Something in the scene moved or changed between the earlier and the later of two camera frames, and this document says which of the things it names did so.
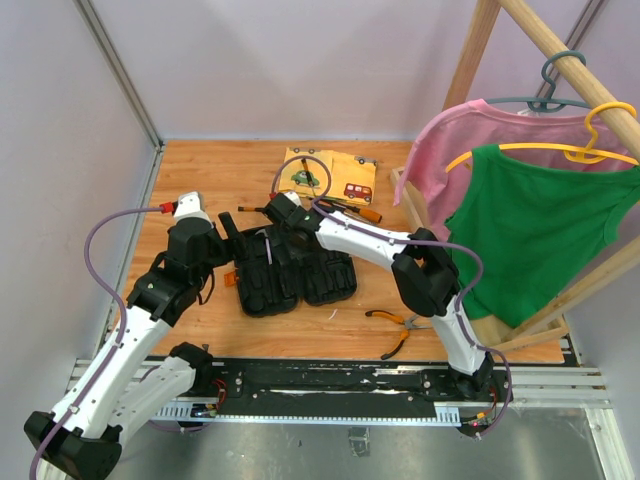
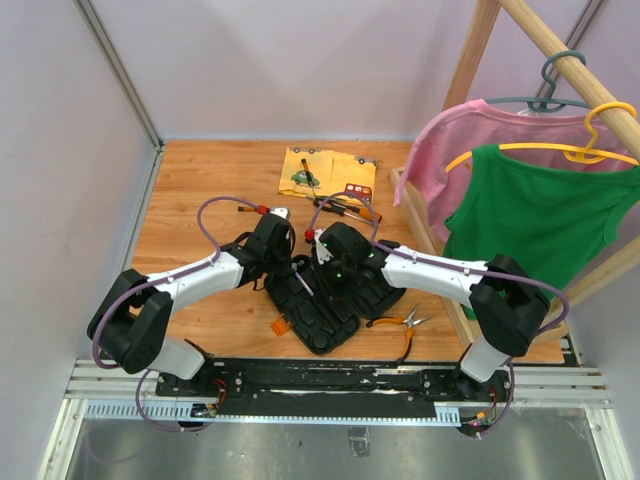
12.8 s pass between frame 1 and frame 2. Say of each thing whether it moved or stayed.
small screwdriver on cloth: stayed
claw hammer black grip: moved
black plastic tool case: moved
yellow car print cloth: stayed
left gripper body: moved
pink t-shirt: stayed
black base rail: stayed
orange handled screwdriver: stayed
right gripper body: moved
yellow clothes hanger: stayed
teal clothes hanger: stayed
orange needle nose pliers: moved
